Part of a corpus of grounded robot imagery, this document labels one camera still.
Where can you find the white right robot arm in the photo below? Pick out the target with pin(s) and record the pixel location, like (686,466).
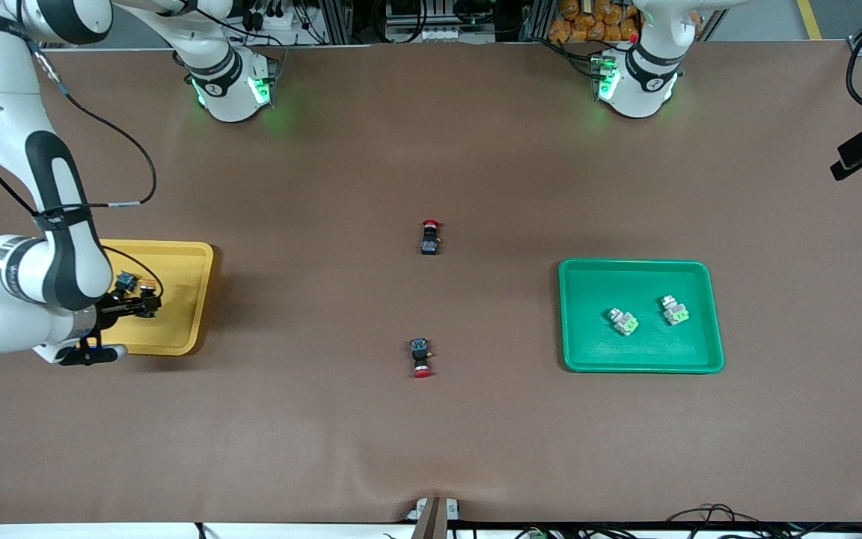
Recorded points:
(4,284)

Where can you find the pile of orange pieces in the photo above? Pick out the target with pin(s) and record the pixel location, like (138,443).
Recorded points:
(588,22)

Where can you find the grey electronics box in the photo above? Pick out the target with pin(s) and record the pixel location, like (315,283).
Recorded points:
(423,22)

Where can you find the green plastic tray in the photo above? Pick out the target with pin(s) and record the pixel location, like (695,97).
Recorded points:
(640,352)

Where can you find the grey metal mount bracket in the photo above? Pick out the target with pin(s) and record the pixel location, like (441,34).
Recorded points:
(432,516)

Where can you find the white power strip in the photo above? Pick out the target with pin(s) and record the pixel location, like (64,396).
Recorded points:
(281,19)

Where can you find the red push button switch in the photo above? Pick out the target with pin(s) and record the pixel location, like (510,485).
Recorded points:
(420,352)
(430,241)

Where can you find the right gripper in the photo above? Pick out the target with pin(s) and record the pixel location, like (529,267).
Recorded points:
(111,312)

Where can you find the yellow plastic tray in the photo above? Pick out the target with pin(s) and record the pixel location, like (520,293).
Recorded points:
(180,299)

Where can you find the green push button switch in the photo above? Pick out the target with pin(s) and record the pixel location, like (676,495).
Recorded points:
(675,312)
(625,323)

